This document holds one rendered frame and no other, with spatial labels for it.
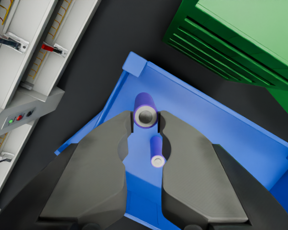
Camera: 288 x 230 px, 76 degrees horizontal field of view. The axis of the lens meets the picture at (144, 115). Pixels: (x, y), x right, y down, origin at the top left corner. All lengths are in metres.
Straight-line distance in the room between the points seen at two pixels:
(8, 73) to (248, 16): 0.49
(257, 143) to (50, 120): 0.77
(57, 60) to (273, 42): 0.57
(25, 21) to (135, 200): 0.41
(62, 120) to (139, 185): 0.60
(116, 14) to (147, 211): 0.66
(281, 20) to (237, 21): 0.07
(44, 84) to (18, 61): 0.21
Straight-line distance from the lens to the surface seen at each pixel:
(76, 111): 0.83
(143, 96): 0.16
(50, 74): 0.68
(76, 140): 0.87
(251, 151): 0.34
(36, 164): 1.01
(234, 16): 0.39
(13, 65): 0.51
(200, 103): 0.28
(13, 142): 0.81
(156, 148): 0.25
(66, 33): 0.66
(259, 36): 0.40
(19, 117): 0.62
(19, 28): 0.49
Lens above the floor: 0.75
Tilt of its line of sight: 75 degrees down
